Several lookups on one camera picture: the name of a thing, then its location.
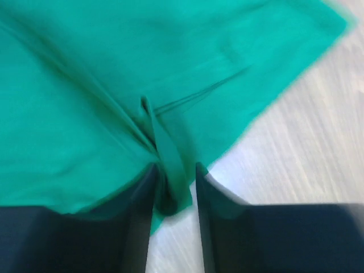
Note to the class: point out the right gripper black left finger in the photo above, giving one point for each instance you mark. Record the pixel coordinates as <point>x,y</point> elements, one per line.
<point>113,237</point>

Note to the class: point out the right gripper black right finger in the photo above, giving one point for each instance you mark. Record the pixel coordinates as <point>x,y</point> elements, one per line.
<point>240,237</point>

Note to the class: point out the green t shirt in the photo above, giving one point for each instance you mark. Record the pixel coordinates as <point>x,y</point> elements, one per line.
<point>94,91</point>

